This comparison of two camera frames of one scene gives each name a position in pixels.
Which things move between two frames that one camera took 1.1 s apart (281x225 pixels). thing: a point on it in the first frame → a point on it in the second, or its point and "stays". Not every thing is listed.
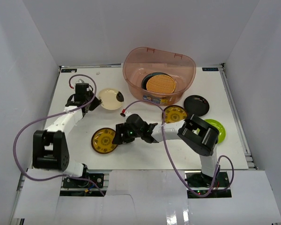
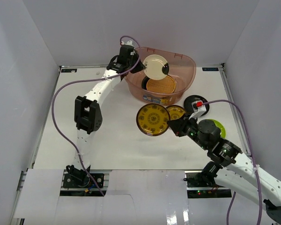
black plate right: [195, 105] stays
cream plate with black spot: [112, 99] → [153, 65]
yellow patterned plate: [102, 141] → [151, 119]
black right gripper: [121, 128] → [178, 126]
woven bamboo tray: [161, 83] stays
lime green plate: [222, 131] stays
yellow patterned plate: [174, 113] stays
